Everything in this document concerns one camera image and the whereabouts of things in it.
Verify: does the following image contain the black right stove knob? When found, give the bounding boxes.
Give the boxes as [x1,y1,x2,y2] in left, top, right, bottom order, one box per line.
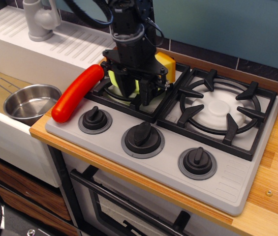
[178,147,217,180]

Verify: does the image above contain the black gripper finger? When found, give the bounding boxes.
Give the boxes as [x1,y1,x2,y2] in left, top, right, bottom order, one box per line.
[114,70,136,97]
[139,79,158,106]

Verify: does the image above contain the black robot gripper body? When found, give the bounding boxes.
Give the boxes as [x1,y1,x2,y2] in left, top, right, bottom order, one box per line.
[101,34,169,86]

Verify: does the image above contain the black middle stove knob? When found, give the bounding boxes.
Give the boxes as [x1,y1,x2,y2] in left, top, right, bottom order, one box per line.
[121,121,165,159]

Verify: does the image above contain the wooden drawer fronts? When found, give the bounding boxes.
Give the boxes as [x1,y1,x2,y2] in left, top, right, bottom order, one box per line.
[0,159,78,236]

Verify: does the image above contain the black burner grate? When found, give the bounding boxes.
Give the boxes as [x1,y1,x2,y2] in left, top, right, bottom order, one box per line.
[157,69,278,161]
[85,59,190,123]

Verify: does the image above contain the light green plastic plate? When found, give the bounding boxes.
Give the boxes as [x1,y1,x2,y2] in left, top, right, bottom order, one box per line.
[108,70,169,94]

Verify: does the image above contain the yellow toy cheese wedge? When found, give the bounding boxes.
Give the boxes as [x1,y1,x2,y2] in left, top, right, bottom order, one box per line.
[155,52,176,83]

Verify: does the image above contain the small stainless steel pot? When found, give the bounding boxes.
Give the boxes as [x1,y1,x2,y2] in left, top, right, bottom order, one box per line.
[0,77,62,126]

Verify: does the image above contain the grey toy faucet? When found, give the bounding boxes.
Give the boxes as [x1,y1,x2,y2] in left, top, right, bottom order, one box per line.
[23,0,61,42]

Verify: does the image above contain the black stove knob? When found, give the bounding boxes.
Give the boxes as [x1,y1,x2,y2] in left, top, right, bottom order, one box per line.
[121,121,165,159]
[78,106,113,135]
[178,147,217,180]

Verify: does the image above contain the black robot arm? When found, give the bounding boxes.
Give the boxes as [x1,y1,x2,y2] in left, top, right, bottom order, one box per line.
[101,0,169,106]

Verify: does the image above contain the black left burner grate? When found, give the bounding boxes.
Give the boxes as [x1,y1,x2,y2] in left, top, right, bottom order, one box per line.
[85,59,190,123]

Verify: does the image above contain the grey toy stove top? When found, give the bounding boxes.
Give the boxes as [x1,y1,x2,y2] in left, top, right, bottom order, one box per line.
[45,98,266,215]

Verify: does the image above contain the black left stove knob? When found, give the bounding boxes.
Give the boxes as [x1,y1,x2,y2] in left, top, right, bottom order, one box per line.
[78,106,113,135]

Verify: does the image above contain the black right burner grate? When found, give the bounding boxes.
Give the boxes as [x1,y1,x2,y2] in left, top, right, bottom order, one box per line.
[157,69,278,161]

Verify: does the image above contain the white toy sink unit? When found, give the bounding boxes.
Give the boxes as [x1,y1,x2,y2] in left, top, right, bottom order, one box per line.
[0,6,115,187]

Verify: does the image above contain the red toy sausage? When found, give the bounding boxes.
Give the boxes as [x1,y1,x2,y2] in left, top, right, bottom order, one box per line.
[51,64,104,123]

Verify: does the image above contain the black oven door handle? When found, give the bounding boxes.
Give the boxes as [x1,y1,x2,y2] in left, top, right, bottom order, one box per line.
[70,166,190,236]

